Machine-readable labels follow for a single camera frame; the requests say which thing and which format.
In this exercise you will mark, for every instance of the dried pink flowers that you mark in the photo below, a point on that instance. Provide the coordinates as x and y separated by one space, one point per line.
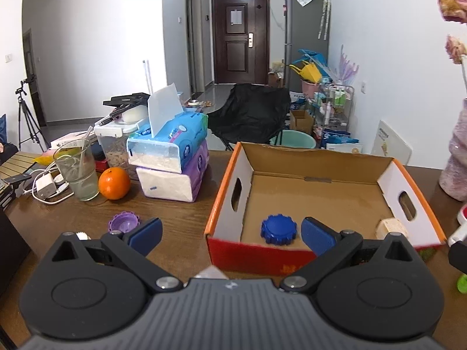
455 11

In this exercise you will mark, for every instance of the dark brown door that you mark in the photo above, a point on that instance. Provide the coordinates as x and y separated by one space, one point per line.
241 41

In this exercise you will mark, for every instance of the blue tissue pack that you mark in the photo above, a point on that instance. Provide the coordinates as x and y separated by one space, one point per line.
171 137

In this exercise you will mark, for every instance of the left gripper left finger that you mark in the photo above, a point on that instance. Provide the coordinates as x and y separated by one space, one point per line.
129 252

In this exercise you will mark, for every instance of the camera tripod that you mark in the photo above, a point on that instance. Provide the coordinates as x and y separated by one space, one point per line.
25 115

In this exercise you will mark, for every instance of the blue ridged bottle cap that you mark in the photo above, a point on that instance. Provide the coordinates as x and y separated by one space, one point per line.
278 230

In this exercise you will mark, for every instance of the black folding chair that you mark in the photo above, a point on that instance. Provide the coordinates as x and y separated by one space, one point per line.
252 113

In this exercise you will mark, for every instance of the red cardboard box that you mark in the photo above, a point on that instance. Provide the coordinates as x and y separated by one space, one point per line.
341 190

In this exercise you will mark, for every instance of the white charger with cable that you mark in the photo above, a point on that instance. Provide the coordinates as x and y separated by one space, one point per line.
48 186

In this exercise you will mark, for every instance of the clear plastic cup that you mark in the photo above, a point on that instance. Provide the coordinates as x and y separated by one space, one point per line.
76 164

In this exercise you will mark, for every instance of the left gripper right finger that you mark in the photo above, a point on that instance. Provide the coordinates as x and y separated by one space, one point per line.
333 250

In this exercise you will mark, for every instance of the green spray bottle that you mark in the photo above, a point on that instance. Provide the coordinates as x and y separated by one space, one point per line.
462 284

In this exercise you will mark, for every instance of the clear food container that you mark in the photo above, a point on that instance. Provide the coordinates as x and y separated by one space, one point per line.
113 137

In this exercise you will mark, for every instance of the small white cap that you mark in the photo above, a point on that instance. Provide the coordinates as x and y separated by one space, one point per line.
82 236

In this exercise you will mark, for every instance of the grey refrigerator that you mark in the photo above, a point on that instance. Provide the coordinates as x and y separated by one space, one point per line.
302 26

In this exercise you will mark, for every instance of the white red lint brush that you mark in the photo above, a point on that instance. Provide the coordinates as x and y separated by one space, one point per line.
460 233

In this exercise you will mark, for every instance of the pink textured vase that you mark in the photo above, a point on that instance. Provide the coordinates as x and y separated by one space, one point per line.
453 178

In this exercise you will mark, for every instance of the purple ridged bottle cap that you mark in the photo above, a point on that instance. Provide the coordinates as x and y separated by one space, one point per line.
124 222

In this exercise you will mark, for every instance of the wire storage rack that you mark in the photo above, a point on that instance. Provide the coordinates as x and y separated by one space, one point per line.
331 106

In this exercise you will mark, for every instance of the purple white tissue pack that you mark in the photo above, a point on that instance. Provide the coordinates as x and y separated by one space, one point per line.
182 187

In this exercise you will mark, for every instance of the green plastic basin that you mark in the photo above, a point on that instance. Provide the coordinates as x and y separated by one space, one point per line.
293 139

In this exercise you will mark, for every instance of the orange fruit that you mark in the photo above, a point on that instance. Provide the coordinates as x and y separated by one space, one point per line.
114 183

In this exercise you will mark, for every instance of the cream square clock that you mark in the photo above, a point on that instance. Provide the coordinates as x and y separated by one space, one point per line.
390 225

